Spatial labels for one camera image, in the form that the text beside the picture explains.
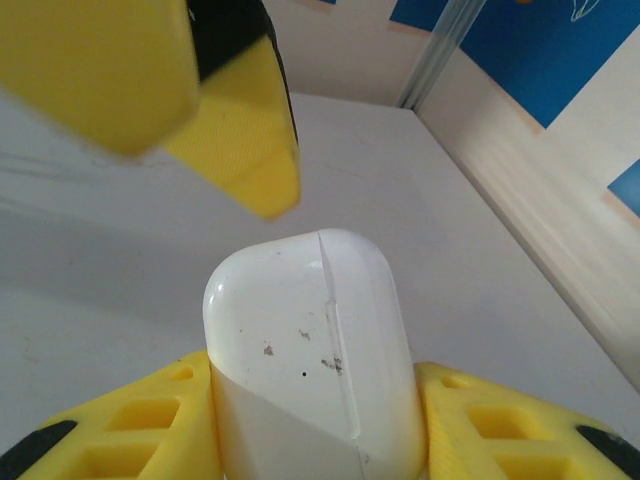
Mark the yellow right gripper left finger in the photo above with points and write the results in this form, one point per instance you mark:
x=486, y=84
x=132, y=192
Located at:
x=125, y=430

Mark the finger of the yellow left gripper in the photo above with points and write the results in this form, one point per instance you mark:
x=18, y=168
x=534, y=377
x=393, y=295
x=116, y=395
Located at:
x=90, y=65
x=245, y=140

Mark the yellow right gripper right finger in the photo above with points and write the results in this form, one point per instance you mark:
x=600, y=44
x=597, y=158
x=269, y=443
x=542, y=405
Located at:
x=500, y=430

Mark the white earbud charging case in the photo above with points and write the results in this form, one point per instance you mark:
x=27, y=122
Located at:
x=300, y=325

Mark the aluminium corner post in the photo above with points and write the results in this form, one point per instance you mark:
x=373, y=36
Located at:
x=440, y=45

